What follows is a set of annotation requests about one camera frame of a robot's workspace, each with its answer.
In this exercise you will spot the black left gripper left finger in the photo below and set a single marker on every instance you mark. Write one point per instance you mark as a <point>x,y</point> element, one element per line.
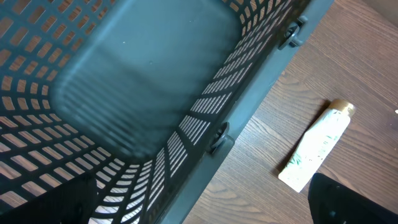
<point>71,202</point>

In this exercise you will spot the dark grey plastic basket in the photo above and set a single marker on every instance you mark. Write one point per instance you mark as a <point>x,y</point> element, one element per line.
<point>147,96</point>

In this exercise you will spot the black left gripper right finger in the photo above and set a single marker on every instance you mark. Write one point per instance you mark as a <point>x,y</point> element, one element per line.
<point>332,203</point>

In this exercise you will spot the white tube with gold cap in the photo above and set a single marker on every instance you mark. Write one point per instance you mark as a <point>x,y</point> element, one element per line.
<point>316,143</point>

